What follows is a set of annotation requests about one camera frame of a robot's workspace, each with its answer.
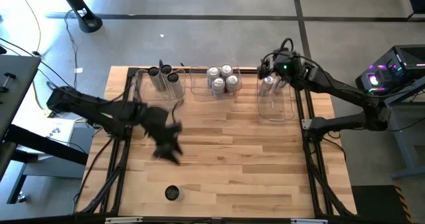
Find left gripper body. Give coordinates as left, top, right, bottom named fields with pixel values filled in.
left=139, top=106, right=183, bottom=145

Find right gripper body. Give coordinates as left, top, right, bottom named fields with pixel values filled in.
left=265, top=50, right=305, bottom=82

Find slim silver blue can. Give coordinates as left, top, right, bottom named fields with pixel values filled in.
left=274, top=78, right=289, bottom=95
left=258, top=74, right=275, bottom=98

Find clear plastic bin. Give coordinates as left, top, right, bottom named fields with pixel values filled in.
left=131, top=67, right=187, bottom=102
left=188, top=65, right=243, bottom=97
left=256, top=73, right=296, bottom=122

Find red and white soda can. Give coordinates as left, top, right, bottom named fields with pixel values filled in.
left=224, top=74, right=240, bottom=95
left=220, top=63, right=234, bottom=78

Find blue and white soda can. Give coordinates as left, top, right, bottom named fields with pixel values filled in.
left=206, top=66, right=221, bottom=85
left=211, top=76, right=226, bottom=97

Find white label strip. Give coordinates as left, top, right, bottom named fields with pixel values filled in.
left=290, top=218, right=329, bottom=224
left=104, top=216, right=143, bottom=224

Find computer with coloured lights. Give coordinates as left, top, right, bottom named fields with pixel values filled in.
left=355, top=44, right=425, bottom=95

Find white printed box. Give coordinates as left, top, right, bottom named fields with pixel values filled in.
left=13, top=116, right=77, bottom=155

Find black stand base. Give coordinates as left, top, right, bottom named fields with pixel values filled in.
left=54, top=0, right=103, bottom=34

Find grey metal stand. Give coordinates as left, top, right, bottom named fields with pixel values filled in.
left=373, top=76, right=425, bottom=180

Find grey desk top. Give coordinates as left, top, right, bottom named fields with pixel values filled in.
left=0, top=54, right=41, bottom=142

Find black crate hazard stripes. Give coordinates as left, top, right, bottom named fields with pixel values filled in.
left=351, top=184, right=414, bottom=224

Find black aluminium table frame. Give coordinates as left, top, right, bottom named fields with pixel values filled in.
left=72, top=58, right=358, bottom=224

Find black desk leg frame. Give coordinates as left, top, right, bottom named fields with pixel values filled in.
left=0, top=123, right=90, bottom=205

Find black floor cable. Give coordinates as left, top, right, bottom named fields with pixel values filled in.
left=63, top=9, right=80, bottom=85

